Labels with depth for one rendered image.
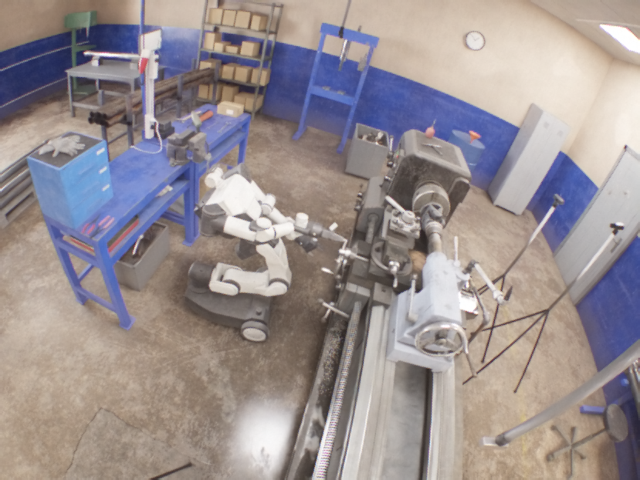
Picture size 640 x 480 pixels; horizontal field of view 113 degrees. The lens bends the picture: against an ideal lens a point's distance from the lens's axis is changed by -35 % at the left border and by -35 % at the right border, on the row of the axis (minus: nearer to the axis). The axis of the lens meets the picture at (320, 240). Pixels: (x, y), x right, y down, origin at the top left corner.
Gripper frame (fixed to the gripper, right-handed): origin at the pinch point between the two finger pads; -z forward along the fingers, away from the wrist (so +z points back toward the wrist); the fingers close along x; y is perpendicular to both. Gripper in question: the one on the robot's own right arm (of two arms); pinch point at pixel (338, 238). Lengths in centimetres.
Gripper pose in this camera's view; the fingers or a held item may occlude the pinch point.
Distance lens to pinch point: 184.5
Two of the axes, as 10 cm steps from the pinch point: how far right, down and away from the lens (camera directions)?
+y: -3.2, 9.4, 0.9
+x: 0.5, -0.8, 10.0
